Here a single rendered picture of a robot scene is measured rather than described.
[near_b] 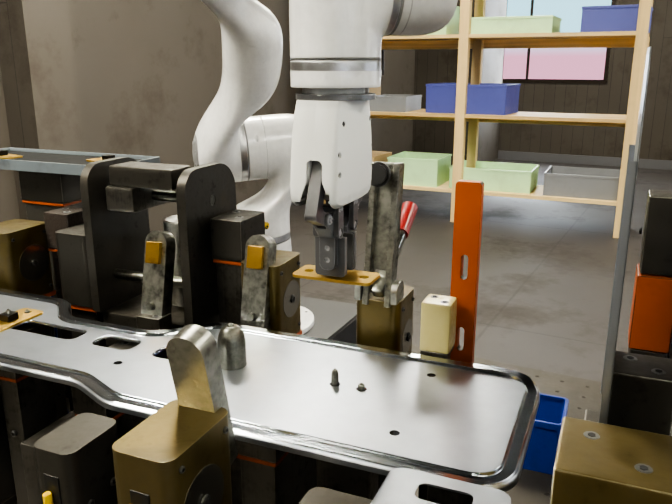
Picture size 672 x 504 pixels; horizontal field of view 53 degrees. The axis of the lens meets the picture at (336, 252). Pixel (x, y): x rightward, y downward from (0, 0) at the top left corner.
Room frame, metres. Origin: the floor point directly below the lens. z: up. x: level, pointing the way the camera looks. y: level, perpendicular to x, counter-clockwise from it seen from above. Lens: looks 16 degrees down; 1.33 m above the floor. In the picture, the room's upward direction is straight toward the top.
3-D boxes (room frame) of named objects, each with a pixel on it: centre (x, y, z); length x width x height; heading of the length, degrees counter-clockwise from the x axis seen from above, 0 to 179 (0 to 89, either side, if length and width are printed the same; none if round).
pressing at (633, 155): (0.54, -0.24, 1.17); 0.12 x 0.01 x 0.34; 157
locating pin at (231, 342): (0.70, 0.12, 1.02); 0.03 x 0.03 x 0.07
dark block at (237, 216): (0.95, 0.14, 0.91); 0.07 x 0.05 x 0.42; 157
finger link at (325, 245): (0.63, 0.01, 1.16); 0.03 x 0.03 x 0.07; 67
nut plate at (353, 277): (0.65, 0.00, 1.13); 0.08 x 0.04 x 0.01; 67
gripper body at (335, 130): (0.65, 0.00, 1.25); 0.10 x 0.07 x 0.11; 157
